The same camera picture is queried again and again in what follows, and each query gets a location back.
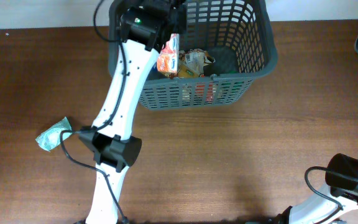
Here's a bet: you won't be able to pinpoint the Kleenex tissue multipack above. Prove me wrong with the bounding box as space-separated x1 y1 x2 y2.
156 34 180 78

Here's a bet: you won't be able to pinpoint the glutinous rice bag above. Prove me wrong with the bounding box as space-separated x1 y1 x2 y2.
177 49 216 78

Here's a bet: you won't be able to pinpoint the red yellow spaghetti pack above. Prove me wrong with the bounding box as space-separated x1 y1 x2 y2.
177 63 217 105

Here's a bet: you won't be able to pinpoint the green wet wipes packet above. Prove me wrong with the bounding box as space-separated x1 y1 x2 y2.
35 117 72 152

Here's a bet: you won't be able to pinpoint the green lid spice jar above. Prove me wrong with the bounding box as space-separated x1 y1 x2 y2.
217 78 247 104

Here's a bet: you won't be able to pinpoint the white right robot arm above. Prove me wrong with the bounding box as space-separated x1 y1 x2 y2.
273 153 358 224

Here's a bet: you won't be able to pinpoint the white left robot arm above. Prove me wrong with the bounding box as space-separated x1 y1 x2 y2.
77 0 186 223

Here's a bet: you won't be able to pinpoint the grey plastic basket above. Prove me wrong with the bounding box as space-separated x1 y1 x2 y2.
108 0 278 111

